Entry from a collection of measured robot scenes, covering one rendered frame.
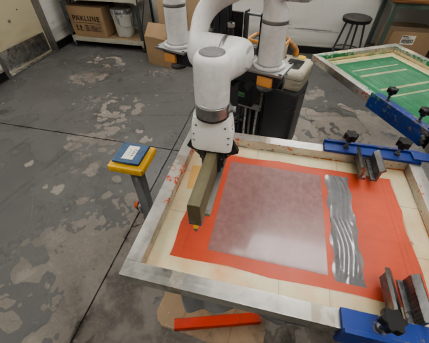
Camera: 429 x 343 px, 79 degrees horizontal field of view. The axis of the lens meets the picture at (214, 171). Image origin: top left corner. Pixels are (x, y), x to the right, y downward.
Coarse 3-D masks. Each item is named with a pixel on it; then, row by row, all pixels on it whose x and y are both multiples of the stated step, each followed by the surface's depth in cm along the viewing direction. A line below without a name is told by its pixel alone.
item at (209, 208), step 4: (224, 164) 71; (220, 172) 69; (216, 176) 68; (220, 176) 68; (216, 180) 67; (220, 180) 68; (216, 184) 66; (212, 188) 65; (216, 188) 65; (212, 192) 64; (216, 192) 64; (212, 196) 63; (208, 200) 63; (212, 200) 62; (208, 204) 62; (212, 204) 62; (208, 208) 61; (208, 212) 60
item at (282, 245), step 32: (224, 224) 72; (256, 224) 72; (288, 224) 72; (320, 224) 72; (192, 256) 66; (224, 256) 66; (256, 256) 66; (288, 256) 66; (320, 256) 66; (384, 256) 66; (352, 288) 60
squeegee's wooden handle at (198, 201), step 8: (208, 152) 65; (216, 152) 65; (208, 160) 63; (216, 160) 64; (200, 168) 62; (208, 168) 61; (216, 168) 66; (200, 176) 59; (208, 176) 59; (200, 184) 57; (208, 184) 59; (192, 192) 56; (200, 192) 56; (208, 192) 61; (192, 200) 54; (200, 200) 55; (192, 208) 54; (200, 208) 54; (192, 216) 57; (200, 216) 56; (192, 224) 59; (200, 224) 58
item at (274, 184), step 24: (240, 168) 88; (264, 168) 88; (288, 168) 88; (312, 168) 88; (240, 192) 80; (264, 192) 80; (288, 192) 80; (312, 192) 80; (360, 192) 80; (384, 192) 80; (360, 216) 74; (384, 216) 74
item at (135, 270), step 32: (352, 160) 88; (384, 160) 85; (160, 192) 76; (416, 192) 78; (160, 224) 70; (128, 256) 62; (160, 288) 59; (192, 288) 57; (224, 288) 57; (288, 320) 55; (320, 320) 52
